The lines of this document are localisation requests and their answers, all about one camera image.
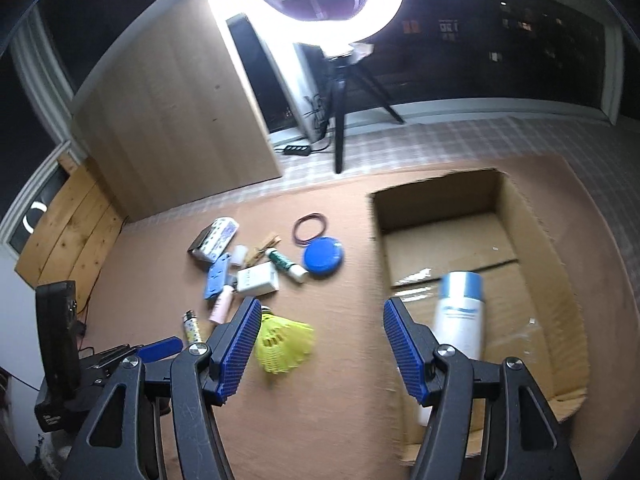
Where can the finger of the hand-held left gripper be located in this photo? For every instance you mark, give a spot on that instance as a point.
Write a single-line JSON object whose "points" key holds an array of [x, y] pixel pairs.
{"points": [[160, 349]]}

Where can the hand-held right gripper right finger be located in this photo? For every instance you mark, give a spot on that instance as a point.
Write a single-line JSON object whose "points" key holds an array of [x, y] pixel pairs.
{"points": [[405, 350]]}

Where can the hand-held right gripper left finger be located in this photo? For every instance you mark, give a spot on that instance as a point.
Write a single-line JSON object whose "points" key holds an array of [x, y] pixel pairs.
{"points": [[240, 345]]}

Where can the patterned lighter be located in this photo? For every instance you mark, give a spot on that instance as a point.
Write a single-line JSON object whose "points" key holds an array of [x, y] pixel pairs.
{"points": [[191, 330]]}

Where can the pink tube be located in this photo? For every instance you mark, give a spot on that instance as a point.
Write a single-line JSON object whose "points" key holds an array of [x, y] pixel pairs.
{"points": [[220, 307]]}

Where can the yellow shuttlecock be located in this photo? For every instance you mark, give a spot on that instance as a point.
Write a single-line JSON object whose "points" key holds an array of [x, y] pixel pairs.
{"points": [[285, 345]]}

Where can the white and blue spray bottle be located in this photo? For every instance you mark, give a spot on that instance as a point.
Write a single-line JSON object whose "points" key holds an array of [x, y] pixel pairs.
{"points": [[460, 320]]}

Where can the white small box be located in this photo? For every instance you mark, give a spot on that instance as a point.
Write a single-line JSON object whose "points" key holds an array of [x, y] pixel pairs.
{"points": [[256, 280]]}

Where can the wooden clothespin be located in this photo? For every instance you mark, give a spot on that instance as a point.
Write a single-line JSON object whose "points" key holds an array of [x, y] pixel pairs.
{"points": [[270, 240], [254, 256]]}

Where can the green and white bottle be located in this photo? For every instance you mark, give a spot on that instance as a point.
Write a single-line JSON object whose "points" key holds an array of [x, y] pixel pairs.
{"points": [[282, 262]]}

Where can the blue round case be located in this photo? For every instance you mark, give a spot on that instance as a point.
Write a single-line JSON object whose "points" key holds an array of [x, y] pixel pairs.
{"points": [[324, 256]]}

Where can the cardboard box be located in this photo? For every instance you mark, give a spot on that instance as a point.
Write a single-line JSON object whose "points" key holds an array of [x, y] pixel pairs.
{"points": [[550, 285]]}

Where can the printed tissue pack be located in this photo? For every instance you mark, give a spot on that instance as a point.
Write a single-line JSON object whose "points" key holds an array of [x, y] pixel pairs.
{"points": [[220, 237]]}

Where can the wooden slat panel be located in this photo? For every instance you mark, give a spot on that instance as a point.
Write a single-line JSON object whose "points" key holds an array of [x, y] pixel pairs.
{"points": [[70, 230]]}

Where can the purple rubber band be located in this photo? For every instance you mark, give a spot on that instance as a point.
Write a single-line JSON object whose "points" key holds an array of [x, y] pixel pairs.
{"points": [[294, 230]]}

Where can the black power strip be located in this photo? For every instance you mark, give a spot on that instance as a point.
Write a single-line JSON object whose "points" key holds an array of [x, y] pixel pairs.
{"points": [[297, 150]]}

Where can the checked tablecloth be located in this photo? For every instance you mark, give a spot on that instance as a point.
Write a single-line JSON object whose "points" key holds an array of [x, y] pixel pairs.
{"points": [[450, 130]]}

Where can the black tripod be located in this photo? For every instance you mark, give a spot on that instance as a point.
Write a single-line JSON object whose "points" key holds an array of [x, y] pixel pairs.
{"points": [[339, 125]]}

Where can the light wooden cabinet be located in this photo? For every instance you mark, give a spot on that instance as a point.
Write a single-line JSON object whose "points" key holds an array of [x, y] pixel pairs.
{"points": [[175, 110]]}

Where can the leaning white board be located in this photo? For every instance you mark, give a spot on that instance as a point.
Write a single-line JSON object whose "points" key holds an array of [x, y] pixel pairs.
{"points": [[312, 80]]}

